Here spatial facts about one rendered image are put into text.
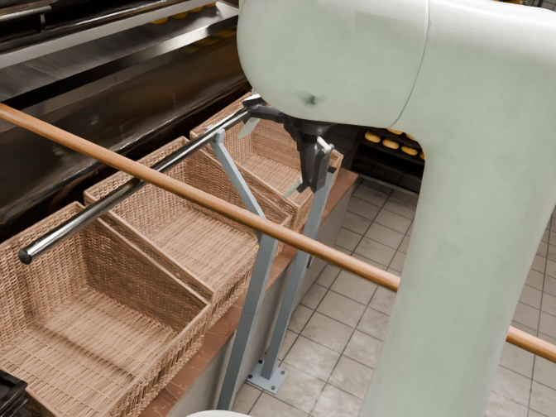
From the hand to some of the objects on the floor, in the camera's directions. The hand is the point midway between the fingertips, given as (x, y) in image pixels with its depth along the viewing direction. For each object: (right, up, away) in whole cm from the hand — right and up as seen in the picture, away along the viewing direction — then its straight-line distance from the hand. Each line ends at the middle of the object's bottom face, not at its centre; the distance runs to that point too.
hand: (268, 161), depth 124 cm
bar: (-32, -94, +103) cm, 143 cm away
